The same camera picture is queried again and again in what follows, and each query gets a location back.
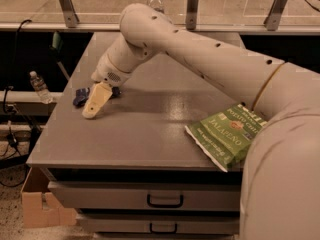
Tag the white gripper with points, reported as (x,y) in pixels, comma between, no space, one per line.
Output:
(106,74)

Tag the blue rxbar blueberry wrapper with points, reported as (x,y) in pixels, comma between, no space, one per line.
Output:
(82,96)

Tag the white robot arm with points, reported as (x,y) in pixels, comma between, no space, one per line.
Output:
(280,196)

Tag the small water bottle on ledge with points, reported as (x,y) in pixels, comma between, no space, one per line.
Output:
(40,88)

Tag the grey drawer cabinet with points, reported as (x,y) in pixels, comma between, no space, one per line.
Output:
(104,168)

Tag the clear water bottle on table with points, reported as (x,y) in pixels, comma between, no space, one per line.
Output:
(157,5)

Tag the green jalapeno chips bag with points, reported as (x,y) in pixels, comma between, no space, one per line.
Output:
(226,136)

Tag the cardboard box on floor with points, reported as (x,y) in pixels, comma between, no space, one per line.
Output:
(39,206)

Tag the green handled tool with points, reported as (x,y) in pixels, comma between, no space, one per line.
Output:
(55,48)

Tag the left metal railing bracket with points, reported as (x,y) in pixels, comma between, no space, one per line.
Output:
(69,14)

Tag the metal railing bracket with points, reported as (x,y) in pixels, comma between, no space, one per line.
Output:
(272,21)
(69,14)
(191,14)

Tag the upper drawer black handle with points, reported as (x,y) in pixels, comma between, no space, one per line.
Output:
(165,202)

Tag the drawer black handle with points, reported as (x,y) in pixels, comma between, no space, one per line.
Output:
(165,202)
(163,229)

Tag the middle metal railing bracket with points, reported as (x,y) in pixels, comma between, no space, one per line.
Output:
(191,14)

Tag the lower drawer black handle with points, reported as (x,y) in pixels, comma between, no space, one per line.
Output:
(163,229)

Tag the right metal railing bracket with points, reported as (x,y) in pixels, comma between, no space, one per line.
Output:
(272,21)

